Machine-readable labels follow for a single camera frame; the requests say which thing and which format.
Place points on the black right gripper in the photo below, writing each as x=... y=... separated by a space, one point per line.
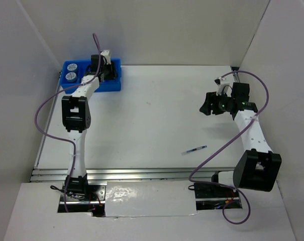
x=211 y=98

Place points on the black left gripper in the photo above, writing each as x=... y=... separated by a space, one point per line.
x=113 y=74

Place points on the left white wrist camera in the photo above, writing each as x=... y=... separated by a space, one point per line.
x=106 y=54

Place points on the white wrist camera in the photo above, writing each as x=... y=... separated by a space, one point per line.
x=223 y=84
x=106 y=54

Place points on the aluminium front rail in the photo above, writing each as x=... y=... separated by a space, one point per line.
x=104 y=175

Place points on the silver foil cover sheet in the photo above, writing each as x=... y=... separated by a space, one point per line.
x=149 y=199

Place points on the aluminium rail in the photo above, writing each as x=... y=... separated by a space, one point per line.
x=252 y=135
x=104 y=175

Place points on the aluminium right rail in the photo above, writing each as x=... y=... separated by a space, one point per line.
x=252 y=135

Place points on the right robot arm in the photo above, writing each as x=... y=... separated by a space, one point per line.
x=259 y=165

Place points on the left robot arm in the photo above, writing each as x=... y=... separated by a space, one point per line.
x=76 y=119

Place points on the dark blue gel pen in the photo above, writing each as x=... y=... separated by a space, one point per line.
x=193 y=150

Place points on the blue compartment tray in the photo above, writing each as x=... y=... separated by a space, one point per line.
x=111 y=83

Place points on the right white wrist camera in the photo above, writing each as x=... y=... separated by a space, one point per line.
x=223 y=84

